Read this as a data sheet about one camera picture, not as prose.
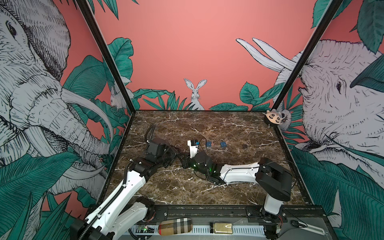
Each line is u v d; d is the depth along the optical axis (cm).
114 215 42
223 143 101
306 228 70
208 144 101
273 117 107
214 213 76
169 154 68
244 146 101
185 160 70
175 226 67
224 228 67
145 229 70
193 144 72
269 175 52
